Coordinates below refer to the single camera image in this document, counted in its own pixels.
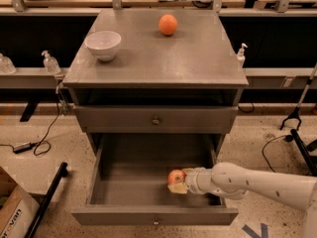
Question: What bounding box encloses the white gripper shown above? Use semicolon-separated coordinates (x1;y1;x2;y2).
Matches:
167;168;212;194

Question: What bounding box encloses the red apple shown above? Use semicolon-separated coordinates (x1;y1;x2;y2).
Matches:
167;170;186;184

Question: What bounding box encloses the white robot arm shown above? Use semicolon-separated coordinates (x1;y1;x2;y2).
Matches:
167;162;317;238

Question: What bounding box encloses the open grey middle drawer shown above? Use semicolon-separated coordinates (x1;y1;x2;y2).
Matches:
72;134;238;226

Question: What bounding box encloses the grey wooden drawer cabinet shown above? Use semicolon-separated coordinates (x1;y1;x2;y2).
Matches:
63;9;248;150

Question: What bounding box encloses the closed grey top drawer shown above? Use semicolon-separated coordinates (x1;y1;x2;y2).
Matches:
74;106;238;134

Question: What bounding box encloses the blue tape floor marking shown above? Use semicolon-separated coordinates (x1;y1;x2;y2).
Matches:
242;222;269;238

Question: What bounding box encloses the black metal bar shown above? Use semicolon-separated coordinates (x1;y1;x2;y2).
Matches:
24;162;68;238

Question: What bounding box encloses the black stand leg right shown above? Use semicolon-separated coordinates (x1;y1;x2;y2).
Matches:
290;129;317;177

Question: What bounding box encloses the white pole with black foot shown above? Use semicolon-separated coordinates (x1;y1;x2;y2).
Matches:
279;62;317;131

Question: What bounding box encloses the white pump bottle right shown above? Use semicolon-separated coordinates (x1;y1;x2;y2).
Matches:
237;43;248;65

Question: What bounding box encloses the orange fruit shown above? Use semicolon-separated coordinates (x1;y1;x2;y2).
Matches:
158;14;177;36

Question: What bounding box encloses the white ceramic bowl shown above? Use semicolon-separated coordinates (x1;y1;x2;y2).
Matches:
84;31;122;61

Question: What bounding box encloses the cardboard box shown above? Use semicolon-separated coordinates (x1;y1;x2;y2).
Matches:
0;167;40;238

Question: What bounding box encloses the clear pump bottle left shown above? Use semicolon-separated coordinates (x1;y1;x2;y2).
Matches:
42;51;60;74

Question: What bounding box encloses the black floor cable right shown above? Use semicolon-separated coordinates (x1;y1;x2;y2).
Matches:
262;134;288;174

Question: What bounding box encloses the black power adapter with cable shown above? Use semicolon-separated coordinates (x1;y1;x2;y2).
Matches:
2;86;63;156

